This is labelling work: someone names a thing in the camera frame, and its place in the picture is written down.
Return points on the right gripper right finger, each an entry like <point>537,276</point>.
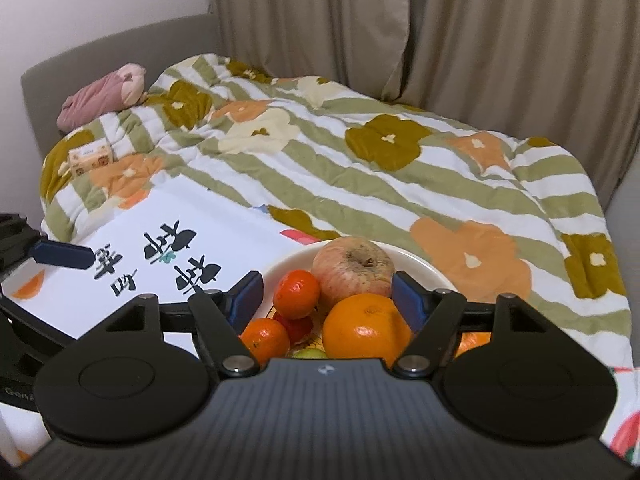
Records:
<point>434,317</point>

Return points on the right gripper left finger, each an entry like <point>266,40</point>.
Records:
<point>219,319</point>

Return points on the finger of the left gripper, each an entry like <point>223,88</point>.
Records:
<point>64,255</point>

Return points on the small mandarin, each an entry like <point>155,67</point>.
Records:
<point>296,295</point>
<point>266,339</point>

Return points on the large orange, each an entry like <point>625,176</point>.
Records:
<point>365,326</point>

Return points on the cherry tomato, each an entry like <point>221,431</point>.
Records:
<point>299,330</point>

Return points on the green apple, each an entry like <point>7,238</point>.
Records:
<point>309,354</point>

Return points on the red wrinkled apple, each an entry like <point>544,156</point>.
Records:
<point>349,266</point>

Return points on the cream duck-print plate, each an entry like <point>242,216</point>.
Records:
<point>420,270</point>

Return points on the white fruit-print cloth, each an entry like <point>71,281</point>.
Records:
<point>178,236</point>

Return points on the floral striped quilt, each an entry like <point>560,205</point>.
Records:
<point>491,212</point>

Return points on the grey bed headboard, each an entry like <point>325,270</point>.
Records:
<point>155,47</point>

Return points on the pink plush pillow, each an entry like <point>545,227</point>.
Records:
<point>114,92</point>

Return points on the beige curtain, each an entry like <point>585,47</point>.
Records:
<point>567,70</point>

